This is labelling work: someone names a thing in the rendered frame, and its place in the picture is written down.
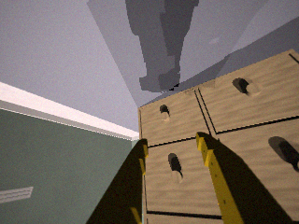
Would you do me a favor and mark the brown wooden chest of drawers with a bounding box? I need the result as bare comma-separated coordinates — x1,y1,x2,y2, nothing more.
137,49,299,224

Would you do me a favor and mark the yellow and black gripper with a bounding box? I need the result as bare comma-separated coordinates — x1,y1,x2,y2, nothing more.
86,132,295,224

